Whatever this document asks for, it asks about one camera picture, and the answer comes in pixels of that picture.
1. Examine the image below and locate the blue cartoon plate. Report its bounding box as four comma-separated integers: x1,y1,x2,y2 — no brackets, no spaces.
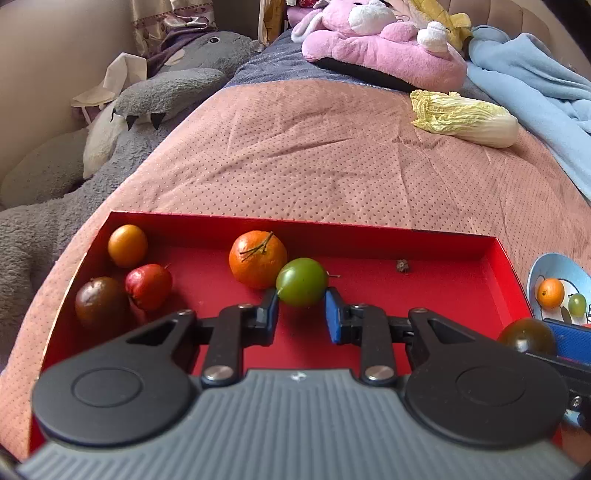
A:
526,252,591,328

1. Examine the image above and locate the red shallow box tray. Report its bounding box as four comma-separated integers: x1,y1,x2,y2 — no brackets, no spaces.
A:
28,211,566,455

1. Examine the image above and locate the beige patterned curtain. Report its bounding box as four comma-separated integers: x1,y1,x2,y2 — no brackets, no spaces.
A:
129,0,218,70

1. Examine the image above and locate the large orange tangerine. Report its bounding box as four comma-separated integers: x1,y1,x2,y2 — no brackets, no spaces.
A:
228,230,288,291

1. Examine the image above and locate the napa cabbage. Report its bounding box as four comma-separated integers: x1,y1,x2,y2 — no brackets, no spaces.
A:
410,89,520,148

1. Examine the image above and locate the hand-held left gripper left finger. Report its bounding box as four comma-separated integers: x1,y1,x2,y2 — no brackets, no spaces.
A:
124,290,281,387

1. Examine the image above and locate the light blue fleece blanket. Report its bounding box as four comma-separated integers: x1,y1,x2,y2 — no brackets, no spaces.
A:
466,25,591,201

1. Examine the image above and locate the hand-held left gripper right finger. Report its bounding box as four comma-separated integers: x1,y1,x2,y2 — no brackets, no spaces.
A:
324,287,497,387

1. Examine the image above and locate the yellow plush hooded blanket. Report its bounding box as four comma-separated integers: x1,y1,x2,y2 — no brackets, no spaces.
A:
409,0,472,49

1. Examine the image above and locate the pink plush toy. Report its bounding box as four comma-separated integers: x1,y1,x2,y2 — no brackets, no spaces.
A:
291,0,468,93

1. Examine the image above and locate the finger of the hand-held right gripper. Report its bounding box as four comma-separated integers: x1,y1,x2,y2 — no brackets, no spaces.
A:
542,318,591,360
526,352,591,432

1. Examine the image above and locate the beige padded headboard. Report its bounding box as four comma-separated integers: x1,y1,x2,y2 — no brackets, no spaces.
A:
448,0,591,75

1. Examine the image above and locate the grey plush toy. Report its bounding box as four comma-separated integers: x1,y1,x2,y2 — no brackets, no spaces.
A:
0,30,266,370

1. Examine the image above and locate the dark brown tomato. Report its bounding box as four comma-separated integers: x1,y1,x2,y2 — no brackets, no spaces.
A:
75,276,131,330
497,318,557,355

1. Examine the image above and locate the small orange tangerine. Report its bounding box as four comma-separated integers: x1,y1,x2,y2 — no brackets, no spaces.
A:
536,278,566,310
107,224,149,269

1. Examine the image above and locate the red plum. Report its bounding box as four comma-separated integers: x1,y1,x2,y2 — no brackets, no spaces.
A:
124,264,174,311

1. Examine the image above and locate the white cloth bag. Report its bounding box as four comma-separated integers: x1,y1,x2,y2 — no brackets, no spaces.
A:
71,52,148,125

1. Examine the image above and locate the grey bed sheet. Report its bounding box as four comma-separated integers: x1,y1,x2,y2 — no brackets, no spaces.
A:
224,30,481,100

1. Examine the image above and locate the orange hanging cloth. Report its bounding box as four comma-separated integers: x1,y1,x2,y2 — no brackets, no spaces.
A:
259,0,284,44

